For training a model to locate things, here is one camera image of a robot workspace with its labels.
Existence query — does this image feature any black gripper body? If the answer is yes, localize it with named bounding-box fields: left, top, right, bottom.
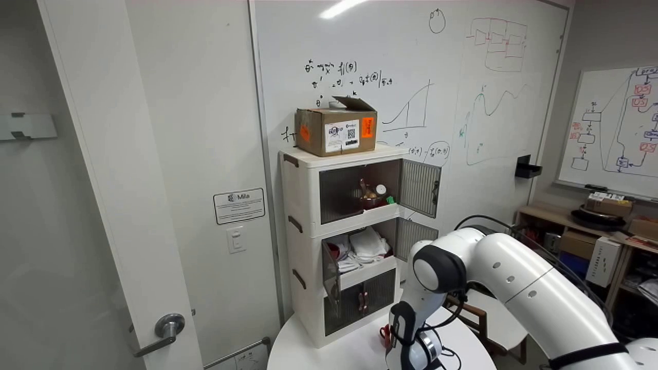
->
left=387, top=301, right=441, bottom=370

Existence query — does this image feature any white towel with red stripes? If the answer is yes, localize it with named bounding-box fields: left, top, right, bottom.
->
left=335, top=229, right=388, bottom=272

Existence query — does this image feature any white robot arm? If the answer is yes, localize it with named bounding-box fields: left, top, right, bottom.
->
left=381, top=229, right=655, bottom=370

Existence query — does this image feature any white stacked cabinet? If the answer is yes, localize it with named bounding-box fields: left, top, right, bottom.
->
left=280, top=146, right=441, bottom=346

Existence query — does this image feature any wooden shelf with clutter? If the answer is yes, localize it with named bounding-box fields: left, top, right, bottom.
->
left=513, top=205, right=658, bottom=323

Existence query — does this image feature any brown cardboard box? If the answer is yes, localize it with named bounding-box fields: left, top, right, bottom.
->
left=293, top=96, right=379, bottom=156

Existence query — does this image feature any small whiteboard with diagrams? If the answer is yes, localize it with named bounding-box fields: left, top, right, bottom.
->
left=557, top=65, right=658, bottom=201

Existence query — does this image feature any white door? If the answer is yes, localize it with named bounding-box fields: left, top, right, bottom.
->
left=36, top=0, right=203, bottom=370

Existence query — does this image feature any white wall notice sign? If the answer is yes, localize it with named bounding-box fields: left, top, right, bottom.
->
left=211, top=186, right=264, bottom=226

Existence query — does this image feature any silver door handle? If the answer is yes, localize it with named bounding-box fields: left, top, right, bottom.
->
left=135, top=313, right=185, bottom=358

